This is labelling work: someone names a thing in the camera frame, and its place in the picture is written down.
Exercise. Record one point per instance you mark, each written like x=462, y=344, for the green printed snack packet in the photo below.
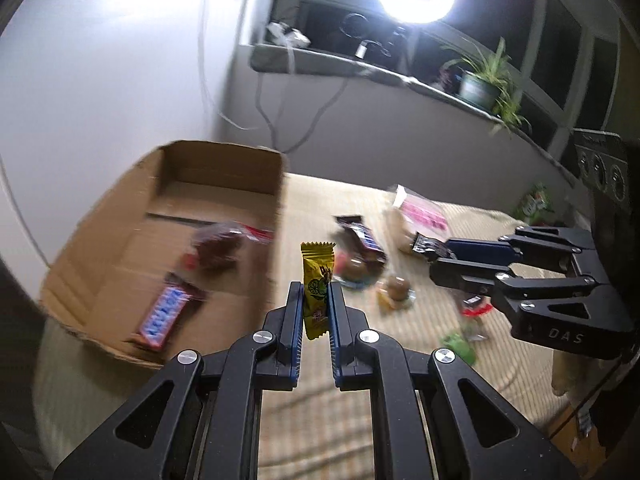
x=535, y=202

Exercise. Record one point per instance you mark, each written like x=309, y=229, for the grey window sill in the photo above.
x=310, y=62

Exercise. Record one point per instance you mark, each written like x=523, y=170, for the bread packet with pink label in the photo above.
x=420, y=215

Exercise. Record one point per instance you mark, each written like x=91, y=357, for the white power adapter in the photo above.
x=287, y=35

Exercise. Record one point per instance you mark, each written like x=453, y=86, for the red snack packet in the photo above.
x=217, y=247

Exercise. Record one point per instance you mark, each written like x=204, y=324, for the small white gadget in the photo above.
x=361, y=50

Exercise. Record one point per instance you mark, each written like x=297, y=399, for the clear packet with green snack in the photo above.
x=457, y=345

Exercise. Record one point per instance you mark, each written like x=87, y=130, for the small red and white packet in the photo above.
x=475, y=306

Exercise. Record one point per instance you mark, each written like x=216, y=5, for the potted spider plant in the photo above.
x=477, y=90

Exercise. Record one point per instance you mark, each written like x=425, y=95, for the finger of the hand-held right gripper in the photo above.
x=480, y=251
x=460, y=275

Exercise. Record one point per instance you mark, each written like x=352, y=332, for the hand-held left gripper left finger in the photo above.
x=297, y=320

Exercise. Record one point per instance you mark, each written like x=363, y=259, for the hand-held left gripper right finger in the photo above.
x=334, y=325

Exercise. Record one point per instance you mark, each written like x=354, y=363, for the brown chocolate bar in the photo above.
x=362, y=237
x=162, y=312

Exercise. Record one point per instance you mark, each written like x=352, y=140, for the brown round snack packet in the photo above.
x=397, y=290

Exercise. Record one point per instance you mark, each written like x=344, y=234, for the cardboard box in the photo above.
x=210, y=175

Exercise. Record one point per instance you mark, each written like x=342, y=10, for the black light tripod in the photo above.
x=400, y=47

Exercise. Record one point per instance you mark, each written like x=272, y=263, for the small purple flower plant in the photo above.
x=445, y=79

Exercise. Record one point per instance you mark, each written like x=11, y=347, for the yellow candy packet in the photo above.
x=316, y=285

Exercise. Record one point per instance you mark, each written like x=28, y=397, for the round jelly cup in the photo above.
x=352, y=271

